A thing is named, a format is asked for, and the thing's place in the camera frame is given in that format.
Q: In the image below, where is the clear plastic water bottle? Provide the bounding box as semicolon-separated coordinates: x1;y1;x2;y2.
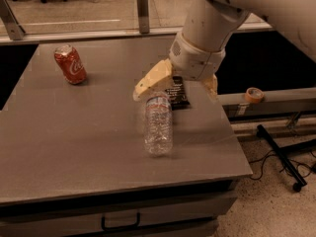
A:
144;92;173;157

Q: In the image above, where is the metal glass bracket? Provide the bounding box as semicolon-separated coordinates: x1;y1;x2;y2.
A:
0;0;25;40
136;0;150;34

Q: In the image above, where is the black snack bar packet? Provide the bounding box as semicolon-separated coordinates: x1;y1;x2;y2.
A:
166;76;190;111

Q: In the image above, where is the grey metal rail beam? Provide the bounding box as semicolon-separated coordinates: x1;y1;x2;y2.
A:
218;88;316;119

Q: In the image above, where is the grey cabinet drawer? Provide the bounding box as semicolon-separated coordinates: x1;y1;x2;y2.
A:
0;191;237;237

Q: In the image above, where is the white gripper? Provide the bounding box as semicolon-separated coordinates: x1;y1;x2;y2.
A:
133;33;225;102

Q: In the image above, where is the black wheeled stand leg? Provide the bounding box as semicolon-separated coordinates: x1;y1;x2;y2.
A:
257;124;316;193

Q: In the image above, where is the middle metal glass bracket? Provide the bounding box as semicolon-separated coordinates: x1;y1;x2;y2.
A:
136;0;150;34

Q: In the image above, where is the black floor cable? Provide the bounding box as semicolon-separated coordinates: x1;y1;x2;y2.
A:
248;148;316;182

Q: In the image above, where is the black drawer handle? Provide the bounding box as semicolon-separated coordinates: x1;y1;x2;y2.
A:
101;212;140;232

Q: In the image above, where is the red coke can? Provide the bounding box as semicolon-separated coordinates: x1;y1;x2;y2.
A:
54;44;87;85

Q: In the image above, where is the orange tape roll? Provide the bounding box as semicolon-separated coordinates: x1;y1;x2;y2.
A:
245;87;265;104

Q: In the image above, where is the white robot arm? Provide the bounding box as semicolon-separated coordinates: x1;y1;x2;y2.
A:
133;0;316;101

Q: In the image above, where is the left metal glass bracket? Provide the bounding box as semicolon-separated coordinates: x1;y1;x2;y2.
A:
0;0;25;40

